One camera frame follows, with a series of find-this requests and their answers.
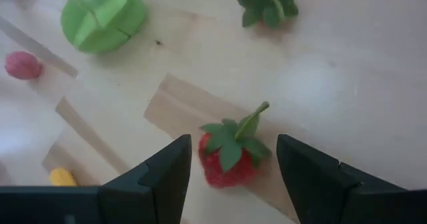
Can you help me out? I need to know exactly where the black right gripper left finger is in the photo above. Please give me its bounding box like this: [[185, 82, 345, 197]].
[[98, 134, 193, 224]]

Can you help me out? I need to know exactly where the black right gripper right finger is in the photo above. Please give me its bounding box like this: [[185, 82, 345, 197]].
[[276, 133, 408, 224]]

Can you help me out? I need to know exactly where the red toy strawberry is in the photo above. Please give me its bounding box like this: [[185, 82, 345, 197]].
[[198, 101, 272, 189], [237, 0, 305, 30]]

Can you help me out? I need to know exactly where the yellow toy chili pepper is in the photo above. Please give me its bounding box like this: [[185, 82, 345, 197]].
[[49, 167, 78, 187]]

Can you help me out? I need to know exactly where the light green toy starfruit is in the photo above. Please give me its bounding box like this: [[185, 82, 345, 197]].
[[60, 0, 147, 55]]

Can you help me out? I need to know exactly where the pink round toy fruit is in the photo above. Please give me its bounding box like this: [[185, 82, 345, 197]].
[[4, 51, 43, 81]]

